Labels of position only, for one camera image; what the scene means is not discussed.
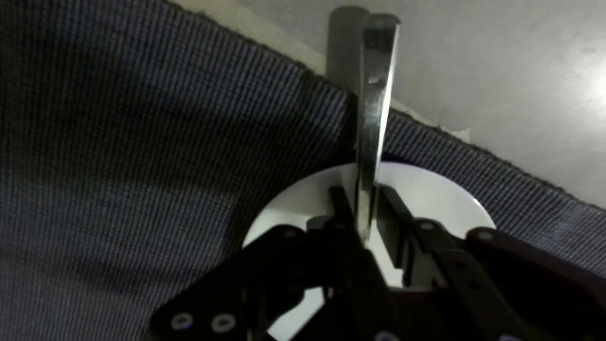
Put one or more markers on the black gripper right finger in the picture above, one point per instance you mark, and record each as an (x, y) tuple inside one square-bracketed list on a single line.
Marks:
[(492, 290)]

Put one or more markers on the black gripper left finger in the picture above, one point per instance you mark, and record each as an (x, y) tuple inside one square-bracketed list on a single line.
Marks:
[(252, 284)]

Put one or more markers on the silver metal fork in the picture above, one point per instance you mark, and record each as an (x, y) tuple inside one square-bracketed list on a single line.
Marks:
[(371, 95)]

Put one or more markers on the white round plate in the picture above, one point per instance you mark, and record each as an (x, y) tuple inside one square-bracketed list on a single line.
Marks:
[(435, 195)]

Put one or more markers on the dark woven placemat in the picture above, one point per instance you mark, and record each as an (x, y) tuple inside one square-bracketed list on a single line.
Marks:
[(125, 157)]

